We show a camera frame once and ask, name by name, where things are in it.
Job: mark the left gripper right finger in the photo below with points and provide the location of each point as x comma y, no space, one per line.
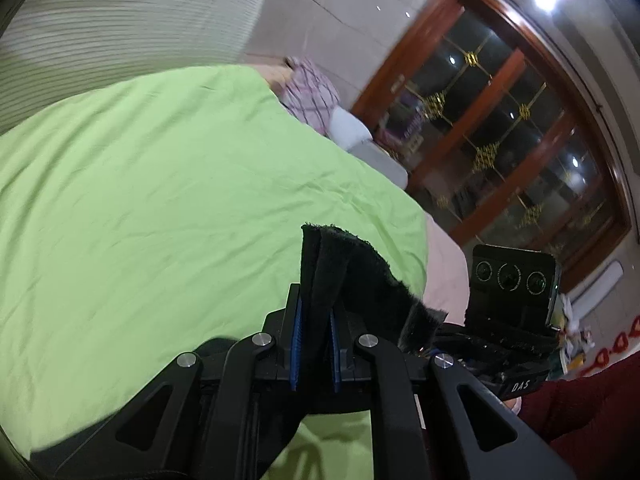
432,419

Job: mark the white air conditioner unit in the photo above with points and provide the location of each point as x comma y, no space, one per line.
589,299

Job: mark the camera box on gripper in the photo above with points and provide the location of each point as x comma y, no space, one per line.
511,289

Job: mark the green bed sheet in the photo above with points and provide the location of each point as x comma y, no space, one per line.
144,218

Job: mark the black fleece pants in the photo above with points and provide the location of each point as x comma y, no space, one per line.
341,273

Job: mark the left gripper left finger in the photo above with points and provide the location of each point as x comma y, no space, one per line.
225,410

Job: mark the grey cushion stack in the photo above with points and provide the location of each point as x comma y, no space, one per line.
354,137

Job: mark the person's right hand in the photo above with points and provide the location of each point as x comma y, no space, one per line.
514,405

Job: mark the wooden glass cabinet door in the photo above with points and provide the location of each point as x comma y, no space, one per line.
499,145

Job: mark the white ribbed headboard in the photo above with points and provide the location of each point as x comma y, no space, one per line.
54,49

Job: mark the pink floral cloth bedside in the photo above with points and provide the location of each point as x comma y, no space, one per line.
309,95

